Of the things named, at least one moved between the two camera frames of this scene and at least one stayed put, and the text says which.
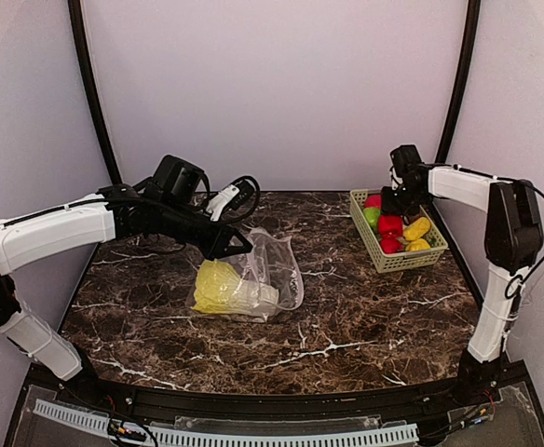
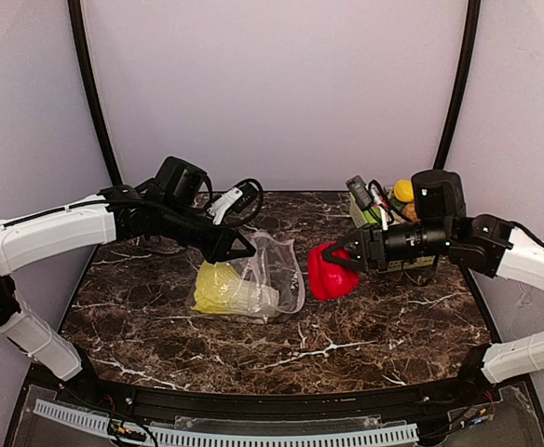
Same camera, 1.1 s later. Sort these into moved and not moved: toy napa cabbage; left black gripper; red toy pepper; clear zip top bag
Moved: red toy pepper
Not moved: clear zip top bag; left black gripper; toy napa cabbage
